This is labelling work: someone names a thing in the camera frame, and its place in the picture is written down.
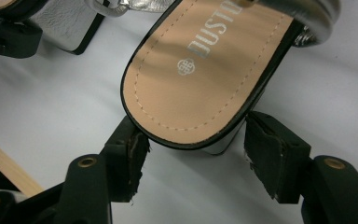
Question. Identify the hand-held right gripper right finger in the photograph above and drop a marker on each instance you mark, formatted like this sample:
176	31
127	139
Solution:
276	155

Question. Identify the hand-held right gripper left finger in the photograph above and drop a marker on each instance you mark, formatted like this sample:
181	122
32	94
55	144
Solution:
124	161

